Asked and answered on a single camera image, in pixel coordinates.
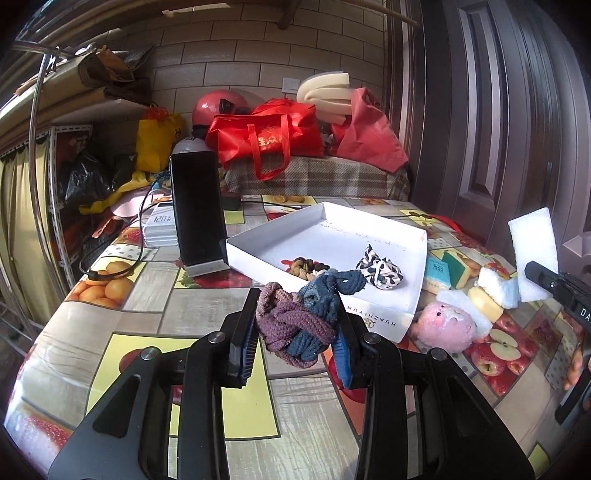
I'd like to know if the metal shelf rack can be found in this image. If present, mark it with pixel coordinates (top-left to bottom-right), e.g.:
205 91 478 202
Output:
0 99 153 291

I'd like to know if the silver phone stand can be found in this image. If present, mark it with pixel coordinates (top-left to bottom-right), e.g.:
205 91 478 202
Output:
182 258 232 278

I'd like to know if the black plastic bag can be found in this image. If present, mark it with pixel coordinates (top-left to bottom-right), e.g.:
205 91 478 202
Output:
65 148 137 204

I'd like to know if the yellow bag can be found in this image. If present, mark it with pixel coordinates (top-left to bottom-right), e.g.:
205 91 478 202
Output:
135 105 183 171

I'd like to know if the white helmet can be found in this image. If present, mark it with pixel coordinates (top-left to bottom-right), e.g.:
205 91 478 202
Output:
172 137 208 155

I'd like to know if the purple and blue knit scrunchie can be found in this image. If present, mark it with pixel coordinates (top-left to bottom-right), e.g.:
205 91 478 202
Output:
255 270 370 368

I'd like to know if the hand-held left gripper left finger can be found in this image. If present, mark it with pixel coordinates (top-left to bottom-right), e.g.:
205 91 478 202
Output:
48 287 262 480

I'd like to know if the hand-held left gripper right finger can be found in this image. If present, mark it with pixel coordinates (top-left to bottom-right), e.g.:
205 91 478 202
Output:
332 307 536 480

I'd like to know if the white and blue cloth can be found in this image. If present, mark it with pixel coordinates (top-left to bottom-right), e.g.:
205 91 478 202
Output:
478 267 520 309

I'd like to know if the red tote bag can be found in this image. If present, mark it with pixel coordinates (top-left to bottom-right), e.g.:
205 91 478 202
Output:
205 98 324 182

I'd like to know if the pink helmet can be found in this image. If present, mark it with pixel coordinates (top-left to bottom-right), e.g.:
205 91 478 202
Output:
191 89 264 127

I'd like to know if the yellow curtain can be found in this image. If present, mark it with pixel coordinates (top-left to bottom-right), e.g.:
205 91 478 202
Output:
0 148 51 319

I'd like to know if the folded cardboard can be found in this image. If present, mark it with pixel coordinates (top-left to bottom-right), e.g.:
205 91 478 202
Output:
76 44 155 102

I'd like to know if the plaid cloth cover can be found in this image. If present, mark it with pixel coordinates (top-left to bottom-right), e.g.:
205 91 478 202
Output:
224 156 411 201

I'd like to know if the black and white patterned scrunchie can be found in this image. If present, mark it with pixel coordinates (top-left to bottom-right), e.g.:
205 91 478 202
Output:
355 244 404 291

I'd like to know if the white foam block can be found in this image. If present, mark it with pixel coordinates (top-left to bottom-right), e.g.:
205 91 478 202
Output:
508 207 559 303

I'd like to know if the fruit-printed tablecloth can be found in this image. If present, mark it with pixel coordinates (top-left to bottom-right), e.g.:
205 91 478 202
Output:
4 194 587 480

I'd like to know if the white power bank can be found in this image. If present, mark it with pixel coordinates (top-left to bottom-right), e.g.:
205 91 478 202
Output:
141 203 181 248

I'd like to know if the pink-red fabric bag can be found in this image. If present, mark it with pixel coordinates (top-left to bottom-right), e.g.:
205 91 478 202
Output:
330 87 409 174

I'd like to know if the pink plush toy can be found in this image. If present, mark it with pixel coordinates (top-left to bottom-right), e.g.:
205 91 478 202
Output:
411 301 477 355

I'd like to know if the brown braided scrunchie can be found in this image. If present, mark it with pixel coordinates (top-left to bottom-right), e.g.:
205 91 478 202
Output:
284 257 331 281

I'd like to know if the black cable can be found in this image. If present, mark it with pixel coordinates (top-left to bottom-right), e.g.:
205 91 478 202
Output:
78 187 174 281

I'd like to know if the person's right hand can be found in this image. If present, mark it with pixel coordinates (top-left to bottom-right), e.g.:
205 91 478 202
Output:
563 344 585 391

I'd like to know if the curved steel rail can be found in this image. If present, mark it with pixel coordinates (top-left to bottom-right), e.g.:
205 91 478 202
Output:
14 41 100 287

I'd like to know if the white shallow cardboard box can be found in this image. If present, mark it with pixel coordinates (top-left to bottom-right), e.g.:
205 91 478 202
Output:
225 200 428 343

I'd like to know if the green and yellow sponge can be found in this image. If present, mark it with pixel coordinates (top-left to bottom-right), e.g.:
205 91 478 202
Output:
441 249 483 280

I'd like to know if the teal tissue packet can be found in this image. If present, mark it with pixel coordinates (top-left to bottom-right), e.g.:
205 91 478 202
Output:
422 256 451 294

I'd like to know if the pale yellow sponge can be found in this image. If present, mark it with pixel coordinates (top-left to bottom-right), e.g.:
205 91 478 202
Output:
467 286 504 324

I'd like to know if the black smartphone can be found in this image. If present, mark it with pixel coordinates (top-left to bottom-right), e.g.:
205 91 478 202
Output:
168 151 228 268

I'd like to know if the dark brown door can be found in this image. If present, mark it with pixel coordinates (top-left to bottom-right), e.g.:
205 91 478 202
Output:
406 0 591 287

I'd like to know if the cream foam roll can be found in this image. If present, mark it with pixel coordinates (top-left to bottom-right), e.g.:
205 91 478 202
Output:
296 71 352 124

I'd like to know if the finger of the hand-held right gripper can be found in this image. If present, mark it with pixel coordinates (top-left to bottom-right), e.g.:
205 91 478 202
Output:
525 261 566 296

